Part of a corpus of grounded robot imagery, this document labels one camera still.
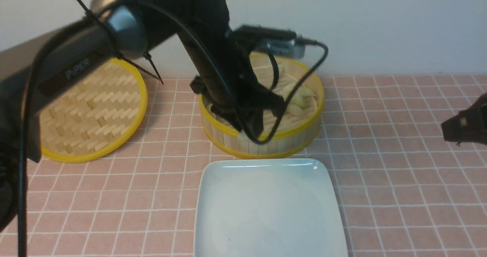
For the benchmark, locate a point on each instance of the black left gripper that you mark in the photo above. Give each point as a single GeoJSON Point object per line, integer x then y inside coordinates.
{"type": "Point", "coordinates": [227, 80]}

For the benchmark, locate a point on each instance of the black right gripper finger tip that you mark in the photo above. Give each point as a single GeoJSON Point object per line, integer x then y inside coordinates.
{"type": "Point", "coordinates": [469, 125]}

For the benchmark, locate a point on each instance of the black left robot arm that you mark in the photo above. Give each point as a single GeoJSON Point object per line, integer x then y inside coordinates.
{"type": "Point", "coordinates": [36, 72]}

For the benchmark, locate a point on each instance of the white square plate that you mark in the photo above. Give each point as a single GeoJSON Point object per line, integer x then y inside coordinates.
{"type": "Point", "coordinates": [268, 208]}

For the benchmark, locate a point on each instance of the bamboo steamer basket yellow rim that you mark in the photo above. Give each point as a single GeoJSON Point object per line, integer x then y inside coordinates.
{"type": "Point", "coordinates": [284, 143]}

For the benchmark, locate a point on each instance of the green dumpling right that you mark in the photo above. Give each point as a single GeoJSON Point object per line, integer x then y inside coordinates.
{"type": "Point", "coordinates": [302, 97]}

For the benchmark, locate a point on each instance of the bamboo steamer lid yellow rim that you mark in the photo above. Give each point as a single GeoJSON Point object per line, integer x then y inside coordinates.
{"type": "Point", "coordinates": [95, 117]}

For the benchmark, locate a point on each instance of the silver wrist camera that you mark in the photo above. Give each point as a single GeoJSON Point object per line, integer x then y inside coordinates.
{"type": "Point", "coordinates": [279, 42]}

